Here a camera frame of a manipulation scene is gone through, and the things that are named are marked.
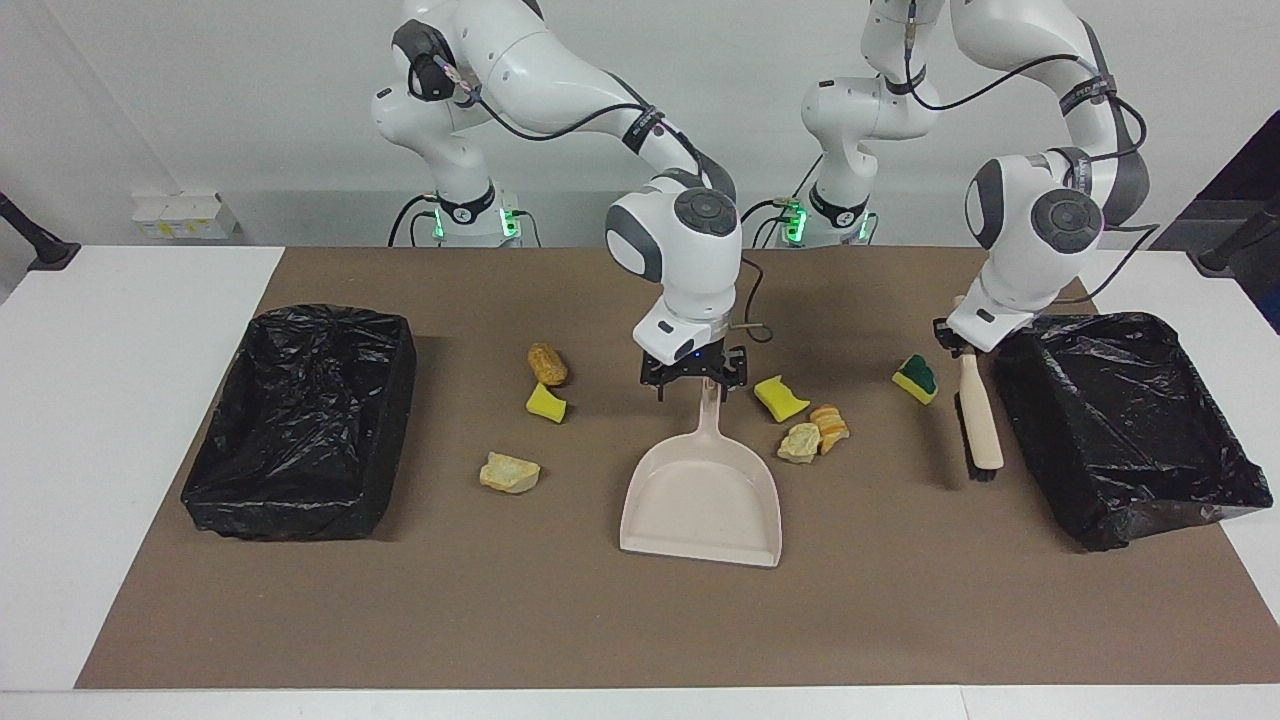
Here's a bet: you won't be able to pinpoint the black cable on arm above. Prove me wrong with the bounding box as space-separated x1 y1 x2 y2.
900 0 1161 286
430 55 776 346

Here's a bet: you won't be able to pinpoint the beige plastic dustpan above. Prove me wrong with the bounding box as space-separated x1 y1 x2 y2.
619 375 783 569

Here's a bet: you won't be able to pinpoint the large yellow sponge piece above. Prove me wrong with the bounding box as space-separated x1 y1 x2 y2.
753 375 811 424

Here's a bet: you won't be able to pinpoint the small yellow sponge piece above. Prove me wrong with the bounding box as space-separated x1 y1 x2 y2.
525 382 568 425

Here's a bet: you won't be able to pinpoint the white wall socket strip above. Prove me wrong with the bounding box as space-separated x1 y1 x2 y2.
131 194 239 241

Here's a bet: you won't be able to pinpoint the green and yellow sponge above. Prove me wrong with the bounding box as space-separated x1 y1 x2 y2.
891 354 940 406

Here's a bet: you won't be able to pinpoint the pale bread chunk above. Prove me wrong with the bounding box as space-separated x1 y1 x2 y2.
777 422 823 465
479 452 542 496

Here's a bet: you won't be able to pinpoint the black stand foot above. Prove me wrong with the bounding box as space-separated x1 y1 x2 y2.
1188 195 1280 278
0 190 81 273

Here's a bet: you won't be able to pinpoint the brown oval bread roll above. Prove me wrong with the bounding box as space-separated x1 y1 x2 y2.
527 342 569 388

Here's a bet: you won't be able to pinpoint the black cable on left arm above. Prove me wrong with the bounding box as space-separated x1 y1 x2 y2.
900 0 1161 286

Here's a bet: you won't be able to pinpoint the brown table mat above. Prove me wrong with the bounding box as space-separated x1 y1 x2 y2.
75 246 1280 691

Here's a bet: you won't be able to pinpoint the bin lined with black bag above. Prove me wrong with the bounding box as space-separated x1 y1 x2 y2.
180 304 418 542
994 312 1274 552

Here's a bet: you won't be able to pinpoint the striped orange croissant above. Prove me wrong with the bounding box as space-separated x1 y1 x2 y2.
809 404 851 456

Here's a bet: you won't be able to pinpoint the dark grey background panel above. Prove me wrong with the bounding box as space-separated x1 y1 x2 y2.
1148 110 1280 333

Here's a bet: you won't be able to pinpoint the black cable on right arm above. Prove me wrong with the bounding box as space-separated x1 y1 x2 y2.
430 55 776 346

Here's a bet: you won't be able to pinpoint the black base power cable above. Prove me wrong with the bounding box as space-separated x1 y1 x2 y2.
738 150 826 249
388 193 542 249

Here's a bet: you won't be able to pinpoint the beige hand brush black bristles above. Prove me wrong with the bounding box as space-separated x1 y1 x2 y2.
950 295 1004 483

